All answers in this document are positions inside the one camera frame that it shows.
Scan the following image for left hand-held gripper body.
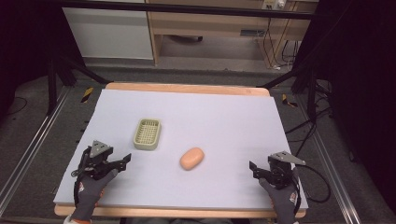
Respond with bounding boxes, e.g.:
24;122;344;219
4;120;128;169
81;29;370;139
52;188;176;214
71;140;115;181

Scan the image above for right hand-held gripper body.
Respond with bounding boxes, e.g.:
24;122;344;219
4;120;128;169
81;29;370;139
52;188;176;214
266;150;307;190

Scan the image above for person's right hand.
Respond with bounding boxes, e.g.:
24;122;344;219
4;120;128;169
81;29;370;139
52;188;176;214
258;167;301;224

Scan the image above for person's left hand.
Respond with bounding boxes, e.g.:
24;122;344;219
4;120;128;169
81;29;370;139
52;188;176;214
70;168;120;223

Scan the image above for beige slotted soap dish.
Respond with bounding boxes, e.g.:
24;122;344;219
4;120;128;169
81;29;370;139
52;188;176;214
133;118;163;151

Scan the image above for yellow black striped tape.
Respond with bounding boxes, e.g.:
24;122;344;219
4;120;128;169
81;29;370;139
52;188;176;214
281;93;299;108
80;86;94;105

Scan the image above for orange bread roll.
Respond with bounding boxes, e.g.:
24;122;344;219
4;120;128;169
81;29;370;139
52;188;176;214
178;147;205;172

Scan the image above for white foam board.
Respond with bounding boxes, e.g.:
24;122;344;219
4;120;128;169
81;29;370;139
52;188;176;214
52;89;309;211

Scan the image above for black metal stand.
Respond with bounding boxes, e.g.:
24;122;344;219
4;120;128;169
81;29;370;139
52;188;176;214
256;60;319;123
46;54;110;117

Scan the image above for wooden table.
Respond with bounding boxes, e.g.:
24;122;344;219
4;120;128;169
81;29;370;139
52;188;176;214
53;81;307;219

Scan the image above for white cabinet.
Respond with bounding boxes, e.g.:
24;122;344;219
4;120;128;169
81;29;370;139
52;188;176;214
62;6;154;61

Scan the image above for black curtain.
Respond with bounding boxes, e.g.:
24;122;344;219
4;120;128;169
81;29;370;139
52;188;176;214
0;0;64;117
306;0;396;216

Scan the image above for light wooden desk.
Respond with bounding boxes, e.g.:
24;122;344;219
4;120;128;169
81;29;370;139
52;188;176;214
145;0;319;69

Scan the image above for white power strip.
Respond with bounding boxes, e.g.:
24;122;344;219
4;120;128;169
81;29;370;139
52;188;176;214
262;0;288;10

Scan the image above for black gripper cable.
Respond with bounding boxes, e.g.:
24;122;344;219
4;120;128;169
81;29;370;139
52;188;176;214
293;163;332;204
72;174;80;207

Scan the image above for metal floor rail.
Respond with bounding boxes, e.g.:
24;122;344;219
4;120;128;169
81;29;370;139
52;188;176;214
0;87;72;217
297;94;357;224

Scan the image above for black floor cables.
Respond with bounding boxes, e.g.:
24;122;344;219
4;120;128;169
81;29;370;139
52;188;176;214
284;78;334;158

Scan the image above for cables under desk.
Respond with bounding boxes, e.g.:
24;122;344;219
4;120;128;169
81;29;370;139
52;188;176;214
262;18;301;71

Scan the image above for black horizontal frame bar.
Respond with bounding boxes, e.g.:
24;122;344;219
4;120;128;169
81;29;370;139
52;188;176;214
60;0;316;21

